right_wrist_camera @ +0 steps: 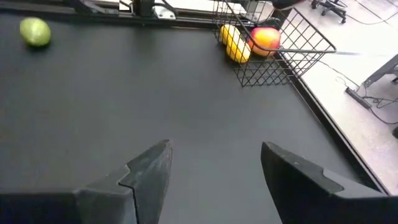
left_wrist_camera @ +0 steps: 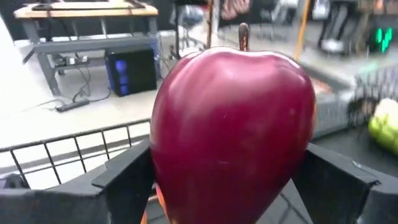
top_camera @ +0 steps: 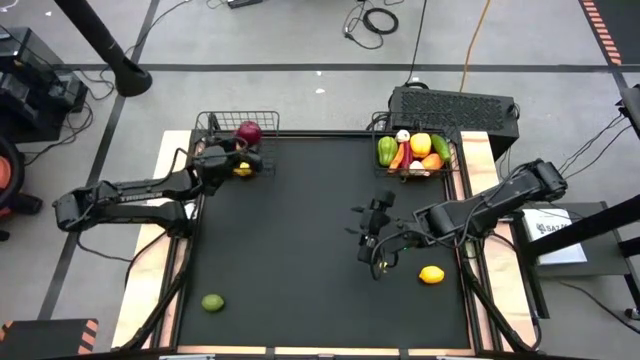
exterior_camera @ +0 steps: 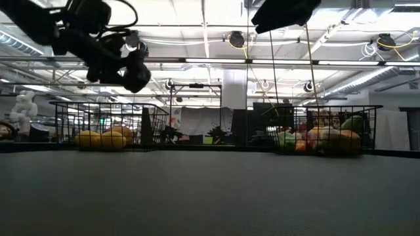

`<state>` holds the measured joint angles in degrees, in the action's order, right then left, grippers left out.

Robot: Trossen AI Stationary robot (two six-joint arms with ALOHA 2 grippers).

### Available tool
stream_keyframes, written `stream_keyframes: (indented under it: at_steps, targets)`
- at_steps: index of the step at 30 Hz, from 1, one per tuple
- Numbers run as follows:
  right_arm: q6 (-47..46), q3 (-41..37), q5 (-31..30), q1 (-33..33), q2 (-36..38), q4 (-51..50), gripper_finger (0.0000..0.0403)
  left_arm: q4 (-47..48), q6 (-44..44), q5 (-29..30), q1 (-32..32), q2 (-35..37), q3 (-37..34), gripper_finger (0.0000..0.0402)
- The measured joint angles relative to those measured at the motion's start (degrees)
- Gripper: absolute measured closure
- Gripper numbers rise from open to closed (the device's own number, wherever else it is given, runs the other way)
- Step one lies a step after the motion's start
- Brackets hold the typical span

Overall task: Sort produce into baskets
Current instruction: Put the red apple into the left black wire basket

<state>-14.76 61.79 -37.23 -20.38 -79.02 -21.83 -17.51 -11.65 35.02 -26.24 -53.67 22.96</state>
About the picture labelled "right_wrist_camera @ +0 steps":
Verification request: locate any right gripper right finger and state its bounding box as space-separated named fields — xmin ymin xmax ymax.
xmin=260 ymin=141 xmax=398 ymax=224

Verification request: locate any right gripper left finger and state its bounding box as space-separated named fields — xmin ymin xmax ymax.
xmin=0 ymin=139 xmax=174 ymax=224

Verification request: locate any yellow lemon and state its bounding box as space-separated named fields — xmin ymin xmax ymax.
xmin=219 ymin=24 xmax=242 ymax=46
xmin=226 ymin=39 xmax=252 ymax=65

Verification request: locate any red yellow apple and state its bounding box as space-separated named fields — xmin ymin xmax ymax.
xmin=248 ymin=26 xmax=282 ymax=58

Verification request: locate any black power strip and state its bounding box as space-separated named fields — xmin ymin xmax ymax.
xmin=345 ymin=86 xmax=373 ymax=110

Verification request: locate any black table mat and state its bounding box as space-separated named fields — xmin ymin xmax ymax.
xmin=0 ymin=12 xmax=386 ymax=224

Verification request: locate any grey metal stand leg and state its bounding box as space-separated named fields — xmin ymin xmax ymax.
xmin=362 ymin=53 xmax=398 ymax=88

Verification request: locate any green lime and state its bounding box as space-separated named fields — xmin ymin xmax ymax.
xmin=19 ymin=17 xmax=52 ymax=48

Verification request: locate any office chair base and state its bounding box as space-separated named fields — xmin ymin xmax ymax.
xmin=310 ymin=0 xmax=348 ymax=25

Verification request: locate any black wire basket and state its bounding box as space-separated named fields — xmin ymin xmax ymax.
xmin=212 ymin=0 xmax=338 ymax=88

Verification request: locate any black diagonal frame strut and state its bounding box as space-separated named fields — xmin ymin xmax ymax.
xmin=63 ymin=0 xmax=106 ymax=15

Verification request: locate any silver metal mounting bracket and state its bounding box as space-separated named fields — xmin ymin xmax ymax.
xmin=151 ymin=4 xmax=177 ymax=20

